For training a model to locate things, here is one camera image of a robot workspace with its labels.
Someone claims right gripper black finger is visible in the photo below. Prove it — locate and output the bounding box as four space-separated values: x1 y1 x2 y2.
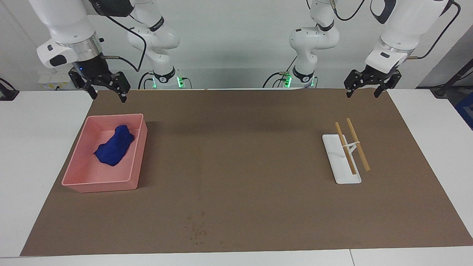
68 69 99 100
112 72 131 103

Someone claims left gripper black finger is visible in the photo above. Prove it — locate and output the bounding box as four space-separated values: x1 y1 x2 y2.
373 72 402 99
343 70 361 99

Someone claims blue towel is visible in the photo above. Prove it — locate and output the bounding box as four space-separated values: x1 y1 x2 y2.
94 125 135 167

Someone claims black stand leg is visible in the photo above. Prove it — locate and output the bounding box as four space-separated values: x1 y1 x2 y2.
431 58 473 99

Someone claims pink plastic bin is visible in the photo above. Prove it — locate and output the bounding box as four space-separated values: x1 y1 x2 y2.
61 113 148 194

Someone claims white rack with wooden rods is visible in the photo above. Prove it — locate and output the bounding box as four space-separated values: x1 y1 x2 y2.
321 118 371 184

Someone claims brown table mat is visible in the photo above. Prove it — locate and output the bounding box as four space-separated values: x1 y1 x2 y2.
20 89 473 257

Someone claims white wall socket box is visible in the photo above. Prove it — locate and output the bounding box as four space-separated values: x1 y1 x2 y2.
38 72 79 91

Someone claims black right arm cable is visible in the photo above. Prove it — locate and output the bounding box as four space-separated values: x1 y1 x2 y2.
89 0 148 73

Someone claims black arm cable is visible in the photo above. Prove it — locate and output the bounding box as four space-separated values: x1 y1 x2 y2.
306 0 462 60
89 0 148 73

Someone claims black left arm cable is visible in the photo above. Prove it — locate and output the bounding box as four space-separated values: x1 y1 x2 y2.
306 0 462 60

